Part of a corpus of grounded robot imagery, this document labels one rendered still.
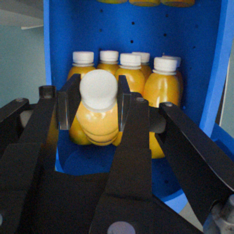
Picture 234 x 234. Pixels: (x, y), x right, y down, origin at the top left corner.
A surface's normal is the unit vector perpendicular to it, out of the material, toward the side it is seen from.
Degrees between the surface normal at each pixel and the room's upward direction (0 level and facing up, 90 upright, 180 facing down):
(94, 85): 41
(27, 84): 0
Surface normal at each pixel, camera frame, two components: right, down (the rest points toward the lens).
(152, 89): -0.67, 0.06
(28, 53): 0.04, 0.40
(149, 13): -0.28, 0.37
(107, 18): 0.40, 0.41
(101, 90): 0.05, -0.30
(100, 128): 0.07, 0.85
